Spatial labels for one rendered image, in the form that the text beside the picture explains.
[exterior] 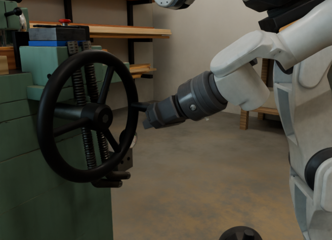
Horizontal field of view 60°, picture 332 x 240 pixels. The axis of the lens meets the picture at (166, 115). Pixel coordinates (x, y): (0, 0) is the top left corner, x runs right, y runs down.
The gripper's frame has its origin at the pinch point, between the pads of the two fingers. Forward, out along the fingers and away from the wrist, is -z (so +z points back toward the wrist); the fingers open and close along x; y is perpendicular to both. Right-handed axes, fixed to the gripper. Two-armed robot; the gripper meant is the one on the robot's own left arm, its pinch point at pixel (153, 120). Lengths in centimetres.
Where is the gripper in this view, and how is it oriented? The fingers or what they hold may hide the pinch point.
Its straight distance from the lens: 69.0
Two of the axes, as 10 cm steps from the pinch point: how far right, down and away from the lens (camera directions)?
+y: -3.5, -9.2, 1.6
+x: 5.8, -0.8, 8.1
